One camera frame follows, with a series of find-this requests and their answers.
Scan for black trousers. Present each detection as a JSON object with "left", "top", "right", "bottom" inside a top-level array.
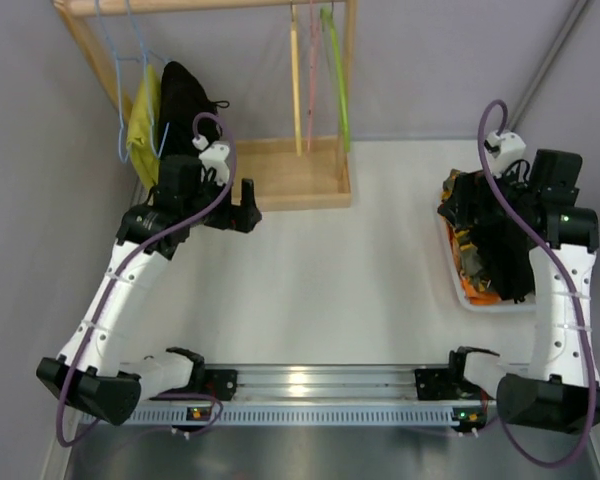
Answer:
[{"left": 437, "top": 169, "right": 534, "bottom": 302}]

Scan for cream yellow hanger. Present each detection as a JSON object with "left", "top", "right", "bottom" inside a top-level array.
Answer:
[{"left": 290, "top": 1, "right": 302, "bottom": 157}]

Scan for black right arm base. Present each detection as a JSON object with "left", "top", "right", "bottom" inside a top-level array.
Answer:
[{"left": 414, "top": 368, "right": 494, "bottom": 401}]

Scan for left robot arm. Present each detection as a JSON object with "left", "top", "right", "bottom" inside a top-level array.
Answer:
[{"left": 36, "top": 152, "right": 262, "bottom": 425}]

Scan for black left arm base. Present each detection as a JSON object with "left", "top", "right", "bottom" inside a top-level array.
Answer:
[{"left": 195, "top": 368, "right": 238, "bottom": 402}]

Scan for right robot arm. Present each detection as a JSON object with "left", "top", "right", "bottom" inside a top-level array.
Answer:
[{"left": 438, "top": 149, "right": 600, "bottom": 434}]

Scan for green plastic hanger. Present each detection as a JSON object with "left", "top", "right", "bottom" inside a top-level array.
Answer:
[{"left": 319, "top": 7, "right": 350, "bottom": 153}]

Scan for wooden clothes rack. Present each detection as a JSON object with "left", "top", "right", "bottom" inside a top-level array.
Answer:
[{"left": 52, "top": 0, "right": 357, "bottom": 211}]

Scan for camouflage yellow garment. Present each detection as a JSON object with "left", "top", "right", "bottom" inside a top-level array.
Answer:
[{"left": 440, "top": 213, "right": 491, "bottom": 293}]

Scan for orange white garment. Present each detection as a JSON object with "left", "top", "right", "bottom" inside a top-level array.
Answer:
[{"left": 444, "top": 221, "right": 501, "bottom": 307}]

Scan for white plastic basket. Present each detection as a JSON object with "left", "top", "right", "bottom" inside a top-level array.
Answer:
[{"left": 434, "top": 189, "right": 536, "bottom": 315}]

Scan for yellow green garment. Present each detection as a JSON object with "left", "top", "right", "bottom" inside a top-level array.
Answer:
[{"left": 126, "top": 64, "right": 161, "bottom": 190}]

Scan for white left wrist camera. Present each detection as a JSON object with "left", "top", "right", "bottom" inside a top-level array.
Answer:
[{"left": 192, "top": 136, "right": 231, "bottom": 188}]

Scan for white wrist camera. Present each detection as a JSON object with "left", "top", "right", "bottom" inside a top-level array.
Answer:
[
  {"left": 484, "top": 131, "right": 526, "bottom": 177},
  {"left": 192, "top": 136, "right": 231, "bottom": 188}
]

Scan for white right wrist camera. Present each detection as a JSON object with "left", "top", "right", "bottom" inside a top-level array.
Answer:
[{"left": 484, "top": 131, "right": 526, "bottom": 177}]

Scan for blue wire hanger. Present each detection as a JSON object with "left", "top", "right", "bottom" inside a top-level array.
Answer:
[{"left": 94, "top": 0, "right": 174, "bottom": 165}]

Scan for aluminium mounting rail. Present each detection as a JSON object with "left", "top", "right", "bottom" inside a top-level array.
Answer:
[{"left": 206, "top": 364, "right": 451, "bottom": 403}]

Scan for pink wire hanger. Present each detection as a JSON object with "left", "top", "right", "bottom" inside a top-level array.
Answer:
[{"left": 307, "top": 0, "right": 318, "bottom": 152}]

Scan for slotted grey cable duct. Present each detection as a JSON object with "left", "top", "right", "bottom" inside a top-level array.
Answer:
[{"left": 127, "top": 402, "right": 486, "bottom": 427}]

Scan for grey wall corner profile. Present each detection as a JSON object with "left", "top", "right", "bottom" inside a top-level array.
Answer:
[{"left": 507, "top": 0, "right": 595, "bottom": 130}]

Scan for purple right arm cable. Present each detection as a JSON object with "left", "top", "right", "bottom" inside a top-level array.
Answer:
[{"left": 478, "top": 98, "right": 599, "bottom": 469}]

